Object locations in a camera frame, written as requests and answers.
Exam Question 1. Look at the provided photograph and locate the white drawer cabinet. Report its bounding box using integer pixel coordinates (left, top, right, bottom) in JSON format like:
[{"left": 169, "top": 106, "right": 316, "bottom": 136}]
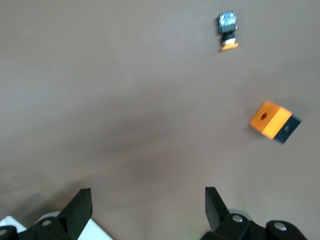
[{"left": 0, "top": 216, "right": 113, "bottom": 240}]

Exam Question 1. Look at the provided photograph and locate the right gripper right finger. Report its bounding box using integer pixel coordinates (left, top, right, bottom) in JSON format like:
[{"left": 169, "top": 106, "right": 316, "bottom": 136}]
[{"left": 199, "top": 186, "right": 308, "bottom": 240}]

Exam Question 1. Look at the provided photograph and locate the yellow cap push button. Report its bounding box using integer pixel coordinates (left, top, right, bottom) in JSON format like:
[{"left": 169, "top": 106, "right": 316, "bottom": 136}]
[{"left": 216, "top": 10, "right": 240, "bottom": 52}]

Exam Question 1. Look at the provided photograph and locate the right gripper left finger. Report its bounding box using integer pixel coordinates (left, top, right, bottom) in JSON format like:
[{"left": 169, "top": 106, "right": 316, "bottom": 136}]
[{"left": 0, "top": 188, "right": 93, "bottom": 240}]

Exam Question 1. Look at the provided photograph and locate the orange and black box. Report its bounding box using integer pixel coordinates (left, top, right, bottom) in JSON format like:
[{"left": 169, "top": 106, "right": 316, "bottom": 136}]
[{"left": 249, "top": 100, "right": 303, "bottom": 145}]

